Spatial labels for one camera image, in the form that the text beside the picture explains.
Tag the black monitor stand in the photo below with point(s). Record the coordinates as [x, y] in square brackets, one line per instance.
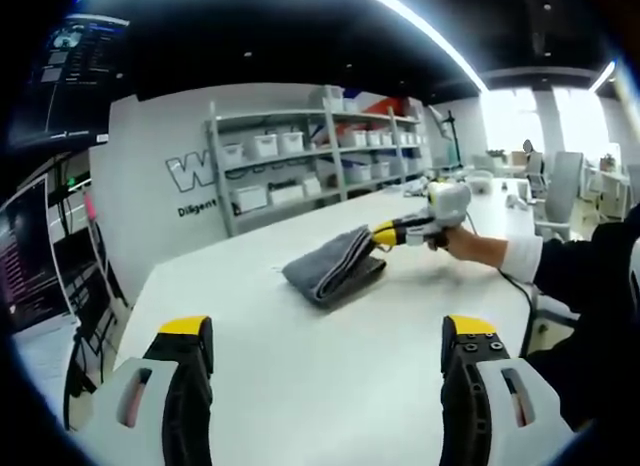
[92, 266]

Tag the long ceiling light strip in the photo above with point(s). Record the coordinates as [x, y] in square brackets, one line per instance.
[435, 31]

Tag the grey office chair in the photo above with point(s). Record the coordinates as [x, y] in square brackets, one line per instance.
[562, 186]

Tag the grey towel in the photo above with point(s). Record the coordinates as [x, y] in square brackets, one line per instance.
[330, 266]

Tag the large black hanging monitor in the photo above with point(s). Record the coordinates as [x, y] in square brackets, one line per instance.
[70, 81]

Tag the dark monitor with purple text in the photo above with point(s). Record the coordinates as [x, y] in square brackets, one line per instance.
[30, 256]

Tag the black tripod stand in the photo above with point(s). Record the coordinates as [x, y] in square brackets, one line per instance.
[452, 136]

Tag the row of white storage boxes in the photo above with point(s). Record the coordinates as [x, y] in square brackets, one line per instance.
[290, 143]

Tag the person's right hand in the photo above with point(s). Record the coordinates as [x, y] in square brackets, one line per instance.
[475, 246]

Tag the grey metal shelf rack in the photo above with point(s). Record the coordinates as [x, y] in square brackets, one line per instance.
[330, 151]

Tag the person's dark clothed torso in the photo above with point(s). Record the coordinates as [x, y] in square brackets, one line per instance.
[595, 346]

